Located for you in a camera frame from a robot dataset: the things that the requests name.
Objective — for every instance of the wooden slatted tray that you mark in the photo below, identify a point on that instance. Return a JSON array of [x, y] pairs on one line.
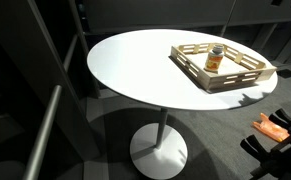
[[215, 81]]

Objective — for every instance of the small metal cup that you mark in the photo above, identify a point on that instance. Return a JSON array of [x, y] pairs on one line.
[[213, 61]]

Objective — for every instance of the black clamp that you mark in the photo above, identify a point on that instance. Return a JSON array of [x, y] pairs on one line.
[[283, 120], [256, 148]]

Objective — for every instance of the orange plastic object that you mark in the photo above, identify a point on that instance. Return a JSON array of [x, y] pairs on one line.
[[271, 130]]

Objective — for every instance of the dark floor plate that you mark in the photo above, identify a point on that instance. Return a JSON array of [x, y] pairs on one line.
[[287, 73]]

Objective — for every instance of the white table pedestal base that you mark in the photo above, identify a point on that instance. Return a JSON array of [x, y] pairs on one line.
[[158, 156]]

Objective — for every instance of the grey metal rail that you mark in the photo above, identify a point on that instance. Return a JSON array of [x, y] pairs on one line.
[[70, 53], [45, 130]]

